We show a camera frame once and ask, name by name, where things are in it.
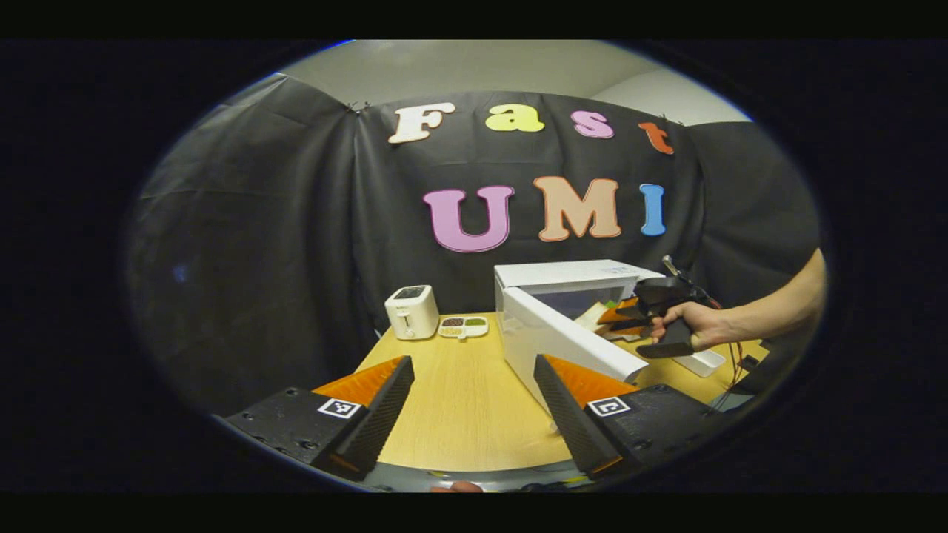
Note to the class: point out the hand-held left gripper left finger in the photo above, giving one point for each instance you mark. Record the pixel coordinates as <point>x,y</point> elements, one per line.
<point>385,414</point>

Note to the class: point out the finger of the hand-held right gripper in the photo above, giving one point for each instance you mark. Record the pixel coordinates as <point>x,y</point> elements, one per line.
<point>628,304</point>
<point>618,320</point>

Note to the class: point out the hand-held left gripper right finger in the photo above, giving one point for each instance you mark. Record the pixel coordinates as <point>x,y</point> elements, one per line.
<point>566,414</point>

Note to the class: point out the white microwave oven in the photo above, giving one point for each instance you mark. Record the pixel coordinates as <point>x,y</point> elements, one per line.
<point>548,333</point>

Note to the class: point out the small white tray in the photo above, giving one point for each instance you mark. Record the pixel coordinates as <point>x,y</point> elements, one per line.
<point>703,364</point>

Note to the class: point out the white toaster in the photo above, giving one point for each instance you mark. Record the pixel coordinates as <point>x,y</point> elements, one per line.
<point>411,314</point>

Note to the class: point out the white divided spice dish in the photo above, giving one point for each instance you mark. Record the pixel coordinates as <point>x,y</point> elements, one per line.
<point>463,327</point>

